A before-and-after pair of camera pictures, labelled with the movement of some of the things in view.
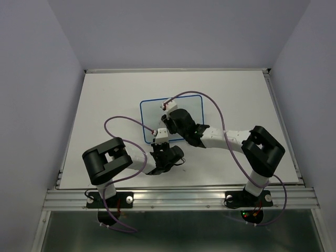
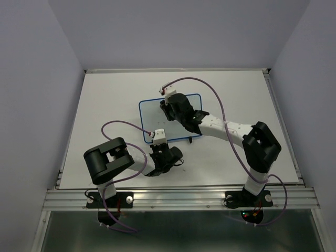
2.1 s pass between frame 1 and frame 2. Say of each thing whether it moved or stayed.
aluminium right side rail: stayed
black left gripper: stayed
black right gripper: moved
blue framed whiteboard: stayed
